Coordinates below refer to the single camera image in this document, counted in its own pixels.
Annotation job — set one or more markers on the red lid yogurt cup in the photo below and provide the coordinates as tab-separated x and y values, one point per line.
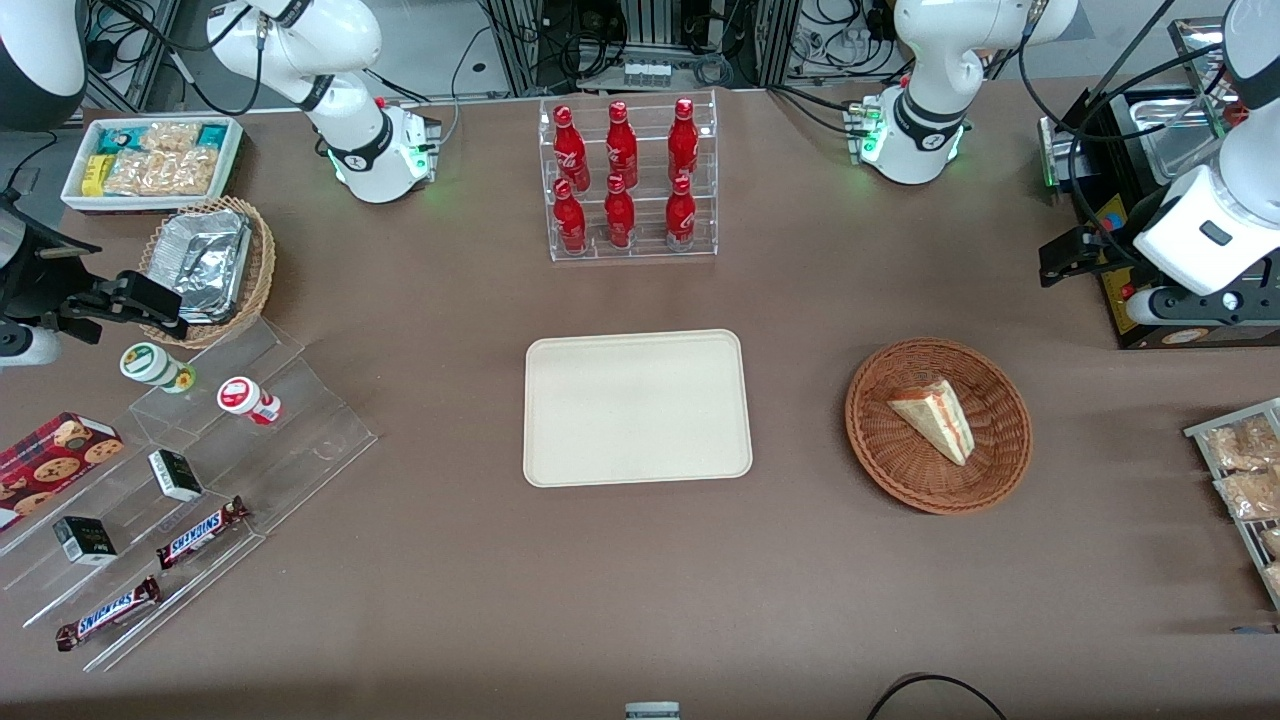
242	397

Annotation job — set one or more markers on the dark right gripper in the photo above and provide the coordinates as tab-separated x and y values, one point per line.
45	283

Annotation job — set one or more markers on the yellow snack packet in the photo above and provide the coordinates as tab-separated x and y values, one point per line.
97	175

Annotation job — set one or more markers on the red cola bottle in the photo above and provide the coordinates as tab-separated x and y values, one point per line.
621	145
569	220
567	145
680	215
619	215
683	140

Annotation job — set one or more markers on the clear bag of crackers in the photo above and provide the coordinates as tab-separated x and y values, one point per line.
170	137
165	173

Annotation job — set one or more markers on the green lid yogurt cup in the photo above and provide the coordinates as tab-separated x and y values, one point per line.
150	365

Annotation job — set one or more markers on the clear acrylic stepped stand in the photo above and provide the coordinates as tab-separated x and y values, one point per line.
300	440

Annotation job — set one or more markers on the red cookie box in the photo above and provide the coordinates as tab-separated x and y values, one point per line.
55	460

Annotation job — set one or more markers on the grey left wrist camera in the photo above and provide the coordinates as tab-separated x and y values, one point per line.
1200	305

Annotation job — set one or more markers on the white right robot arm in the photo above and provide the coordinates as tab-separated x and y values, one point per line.
340	40

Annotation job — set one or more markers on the clear acrylic bottle rack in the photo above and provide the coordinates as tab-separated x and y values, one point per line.
645	255

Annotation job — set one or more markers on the white snack box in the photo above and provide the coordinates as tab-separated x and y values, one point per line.
140	202

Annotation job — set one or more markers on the round brown wicker basket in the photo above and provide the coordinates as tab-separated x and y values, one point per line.
900	460

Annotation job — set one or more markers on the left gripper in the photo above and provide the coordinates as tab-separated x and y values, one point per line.
1108	245

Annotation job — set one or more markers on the small blue object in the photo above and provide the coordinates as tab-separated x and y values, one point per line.
1255	630

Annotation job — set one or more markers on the stacked aluminium foil trays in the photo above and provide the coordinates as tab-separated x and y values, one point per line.
205	260

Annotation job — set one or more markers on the clear bag of pastries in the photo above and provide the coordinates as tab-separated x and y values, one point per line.
1272	542
1274	580
1245	445
1255	495

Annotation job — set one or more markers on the white power strip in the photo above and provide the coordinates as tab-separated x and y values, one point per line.
647	73

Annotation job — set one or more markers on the steel food pan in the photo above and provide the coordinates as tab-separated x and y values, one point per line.
1185	140

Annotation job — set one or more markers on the black metal rack frame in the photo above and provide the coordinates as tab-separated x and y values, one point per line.
520	50

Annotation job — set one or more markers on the black hot food display machine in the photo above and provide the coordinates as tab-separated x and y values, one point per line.
1130	320

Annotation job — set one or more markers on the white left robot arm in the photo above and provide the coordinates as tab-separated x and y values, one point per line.
930	60

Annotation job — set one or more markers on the small black box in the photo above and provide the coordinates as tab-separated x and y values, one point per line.
175	475
85	540

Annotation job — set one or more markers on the Snickers chocolate bar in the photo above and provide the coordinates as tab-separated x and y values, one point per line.
108	613
200	533

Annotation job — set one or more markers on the triangular sandwich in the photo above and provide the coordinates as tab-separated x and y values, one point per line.
935	415

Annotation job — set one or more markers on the light wicker basket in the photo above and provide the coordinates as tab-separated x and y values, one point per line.
262	270

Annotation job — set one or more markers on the beige plastic tray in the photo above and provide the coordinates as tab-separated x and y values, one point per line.
635	410

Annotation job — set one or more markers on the small grey device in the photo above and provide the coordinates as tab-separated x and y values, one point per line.
652	711

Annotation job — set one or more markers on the teal snack packet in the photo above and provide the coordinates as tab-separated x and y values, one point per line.
120	140
212	135

